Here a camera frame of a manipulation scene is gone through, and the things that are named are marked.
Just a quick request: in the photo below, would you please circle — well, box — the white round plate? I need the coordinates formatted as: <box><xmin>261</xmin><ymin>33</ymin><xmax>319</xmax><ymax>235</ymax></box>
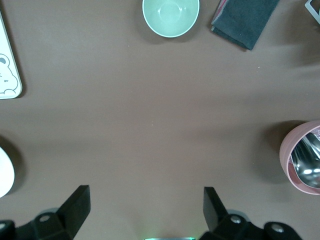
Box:
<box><xmin>0</xmin><ymin>146</ymin><xmax>15</xmax><ymax>199</ymax></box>

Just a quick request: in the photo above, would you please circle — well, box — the dark grey folded cloth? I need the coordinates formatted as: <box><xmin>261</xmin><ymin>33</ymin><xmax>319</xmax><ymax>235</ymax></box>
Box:
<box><xmin>210</xmin><ymin>0</ymin><xmax>281</xmax><ymax>51</ymax></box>

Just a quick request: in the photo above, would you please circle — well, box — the pale green bowl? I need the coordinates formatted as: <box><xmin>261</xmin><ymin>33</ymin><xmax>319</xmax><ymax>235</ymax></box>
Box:
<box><xmin>141</xmin><ymin>0</ymin><xmax>201</xmax><ymax>39</ymax></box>

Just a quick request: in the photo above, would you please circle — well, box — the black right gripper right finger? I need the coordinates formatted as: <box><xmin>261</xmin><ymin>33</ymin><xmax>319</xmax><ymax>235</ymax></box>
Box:
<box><xmin>198</xmin><ymin>186</ymin><xmax>304</xmax><ymax>240</ymax></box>

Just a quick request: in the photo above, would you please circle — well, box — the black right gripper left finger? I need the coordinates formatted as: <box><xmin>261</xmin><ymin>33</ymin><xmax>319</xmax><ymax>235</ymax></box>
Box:
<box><xmin>0</xmin><ymin>184</ymin><xmax>91</xmax><ymax>240</ymax></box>

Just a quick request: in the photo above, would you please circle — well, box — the white wire cup rack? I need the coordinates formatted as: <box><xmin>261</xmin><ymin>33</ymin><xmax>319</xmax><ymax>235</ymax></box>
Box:
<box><xmin>304</xmin><ymin>0</ymin><xmax>320</xmax><ymax>20</ymax></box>

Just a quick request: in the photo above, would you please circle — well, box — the cream bear print tray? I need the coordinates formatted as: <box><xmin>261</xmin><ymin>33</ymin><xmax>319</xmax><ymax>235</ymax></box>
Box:
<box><xmin>0</xmin><ymin>9</ymin><xmax>23</xmax><ymax>100</ymax></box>

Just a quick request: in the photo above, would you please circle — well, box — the pink ribbed bowl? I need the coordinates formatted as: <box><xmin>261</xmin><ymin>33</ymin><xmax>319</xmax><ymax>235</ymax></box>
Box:
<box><xmin>279</xmin><ymin>119</ymin><xmax>320</xmax><ymax>196</ymax></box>

